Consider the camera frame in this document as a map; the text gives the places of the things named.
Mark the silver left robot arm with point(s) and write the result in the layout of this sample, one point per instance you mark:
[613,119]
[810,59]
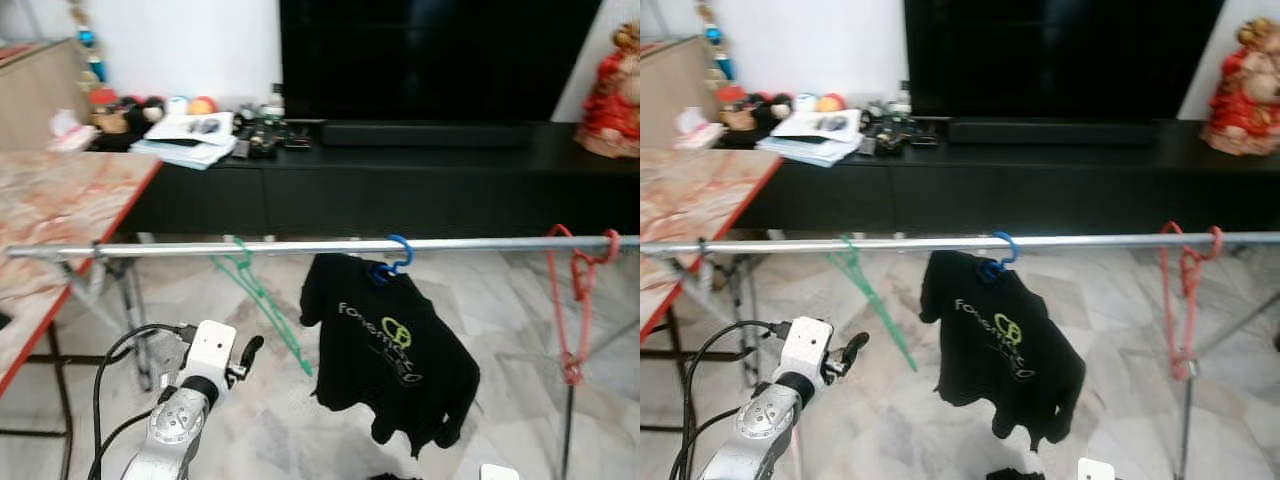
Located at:
[765,425]
[175,430]

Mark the blue plastic hanger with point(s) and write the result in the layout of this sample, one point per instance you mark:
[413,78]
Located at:
[375,272]
[990,268]

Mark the red plastic hanger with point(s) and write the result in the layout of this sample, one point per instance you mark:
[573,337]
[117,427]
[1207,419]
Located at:
[1183,365]
[572,370]

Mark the black printed T-shirt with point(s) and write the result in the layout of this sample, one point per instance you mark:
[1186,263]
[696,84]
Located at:
[390,360]
[1010,350]

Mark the white paper stack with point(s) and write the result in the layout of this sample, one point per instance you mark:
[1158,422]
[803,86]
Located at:
[815,137]
[190,140]

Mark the black TV cabinet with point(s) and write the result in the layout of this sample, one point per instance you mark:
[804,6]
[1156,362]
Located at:
[400,190]
[1000,185]

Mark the silver metal clothes rack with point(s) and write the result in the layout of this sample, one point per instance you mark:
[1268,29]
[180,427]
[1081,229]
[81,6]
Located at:
[450,242]
[1100,240]

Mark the marble-top folding table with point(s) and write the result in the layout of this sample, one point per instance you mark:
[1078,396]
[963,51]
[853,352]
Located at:
[690,195]
[60,195]

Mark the orange ball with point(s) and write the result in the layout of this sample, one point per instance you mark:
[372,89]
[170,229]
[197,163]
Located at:
[831,102]
[203,105]

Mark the small clear bottle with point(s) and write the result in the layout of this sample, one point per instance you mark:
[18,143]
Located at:
[902,100]
[273,102]

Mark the black round plush toy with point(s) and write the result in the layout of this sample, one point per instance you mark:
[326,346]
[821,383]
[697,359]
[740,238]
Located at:
[145,110]
[772,107]

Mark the jar with red lid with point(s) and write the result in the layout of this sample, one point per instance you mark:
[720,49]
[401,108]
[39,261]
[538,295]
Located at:
[108,112]
[738,108]

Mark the white tissue packet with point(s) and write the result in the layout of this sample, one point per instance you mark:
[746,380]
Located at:
[700,128]
[72,132]

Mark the black soundbar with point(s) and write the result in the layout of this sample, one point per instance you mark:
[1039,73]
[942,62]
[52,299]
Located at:
[430,135]
[1050,133]

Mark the light wooden sideboard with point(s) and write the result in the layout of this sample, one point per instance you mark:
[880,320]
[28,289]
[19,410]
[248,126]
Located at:
[675,90]
[40,95]

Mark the blue hanging ornament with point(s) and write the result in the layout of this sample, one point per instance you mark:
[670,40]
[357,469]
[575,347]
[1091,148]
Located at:
[718,38]
[88,40]

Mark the black flat television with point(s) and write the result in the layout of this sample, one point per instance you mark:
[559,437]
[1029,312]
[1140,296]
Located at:
[1060,55]
[440,55]

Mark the red laughing Buddha figurine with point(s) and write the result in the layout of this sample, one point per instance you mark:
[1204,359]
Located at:
[1245,95]
[610,100]

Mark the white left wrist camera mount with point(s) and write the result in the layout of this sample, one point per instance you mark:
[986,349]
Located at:
[805,345]
[210,350]

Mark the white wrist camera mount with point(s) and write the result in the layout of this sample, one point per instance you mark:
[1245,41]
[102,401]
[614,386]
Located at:
[500,472]
[1095,468]
[805,345]
[210,350]

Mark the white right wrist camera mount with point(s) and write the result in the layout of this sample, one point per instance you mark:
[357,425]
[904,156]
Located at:
[1095,468]
[500,472]

